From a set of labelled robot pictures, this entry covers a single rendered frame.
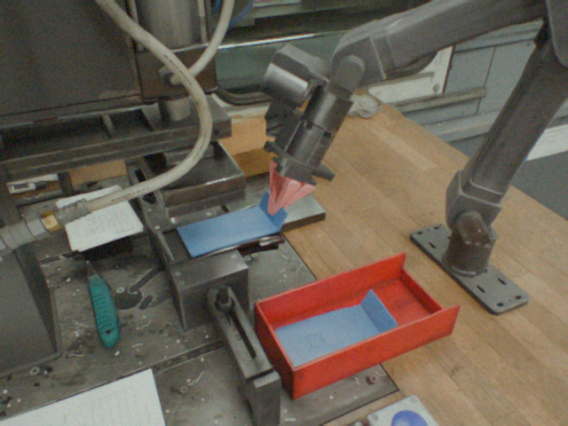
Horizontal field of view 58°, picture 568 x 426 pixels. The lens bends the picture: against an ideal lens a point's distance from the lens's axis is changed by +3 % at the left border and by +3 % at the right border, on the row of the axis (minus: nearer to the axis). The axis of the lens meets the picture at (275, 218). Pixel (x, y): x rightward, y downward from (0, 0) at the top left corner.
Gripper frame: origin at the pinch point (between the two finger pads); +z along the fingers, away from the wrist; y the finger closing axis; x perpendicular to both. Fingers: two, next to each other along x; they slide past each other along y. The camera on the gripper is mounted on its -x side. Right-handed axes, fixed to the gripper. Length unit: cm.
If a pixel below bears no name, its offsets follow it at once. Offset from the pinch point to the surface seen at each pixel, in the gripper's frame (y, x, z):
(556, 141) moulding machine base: -145, -48, -34
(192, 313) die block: 10.4, 7.7, 15.0
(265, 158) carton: -11.5, -23.9, -0.4
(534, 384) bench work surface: -22.1, 35.1, 0.0
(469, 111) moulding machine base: -96, -52, -28
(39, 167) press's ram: 33.3, 1.8, 1.1
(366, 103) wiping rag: -44, -40, -18
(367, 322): -10.0, 18.4, 5.7
